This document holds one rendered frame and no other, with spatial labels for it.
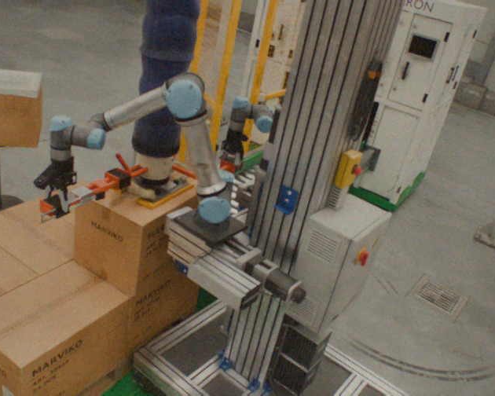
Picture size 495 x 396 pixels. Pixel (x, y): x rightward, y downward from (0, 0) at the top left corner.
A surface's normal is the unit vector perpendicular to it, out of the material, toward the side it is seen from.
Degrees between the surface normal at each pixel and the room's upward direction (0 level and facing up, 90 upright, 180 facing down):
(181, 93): 83
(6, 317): 0
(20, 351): 0
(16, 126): 90
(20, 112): 90
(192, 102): 84
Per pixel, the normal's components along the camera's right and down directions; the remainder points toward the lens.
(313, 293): -0.61, 0.28
